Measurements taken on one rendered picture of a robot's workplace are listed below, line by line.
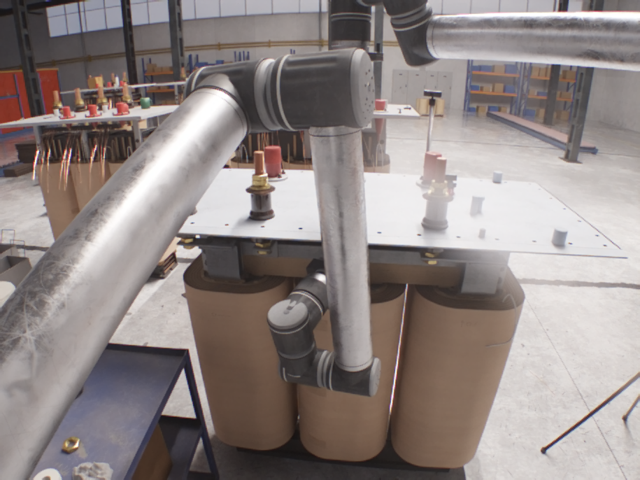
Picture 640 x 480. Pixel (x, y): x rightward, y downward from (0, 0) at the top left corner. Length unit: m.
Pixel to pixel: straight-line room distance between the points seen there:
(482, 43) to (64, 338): 0.91
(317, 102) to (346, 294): 0.42
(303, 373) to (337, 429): 0.71
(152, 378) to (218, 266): 0.45
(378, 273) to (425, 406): 0.59
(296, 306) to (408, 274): 0.55
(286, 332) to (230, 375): 0.73
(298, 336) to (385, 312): 0.46
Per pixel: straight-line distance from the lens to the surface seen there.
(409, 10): 1.02
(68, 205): 4.06
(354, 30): 1.09
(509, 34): 0.91
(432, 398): 1.63
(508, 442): 2.45
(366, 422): 1.74
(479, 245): 1.14
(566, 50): 0.87
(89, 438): 1.32
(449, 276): 1.45
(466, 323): 1.41
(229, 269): 1.41
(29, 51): 13.78
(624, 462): 2.67
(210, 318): 1.51
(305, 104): 0.72
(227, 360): 1.61
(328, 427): 1.77
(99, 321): 0.52
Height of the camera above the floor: 1.80
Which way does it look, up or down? 24 degrees down
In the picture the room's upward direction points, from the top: straight up
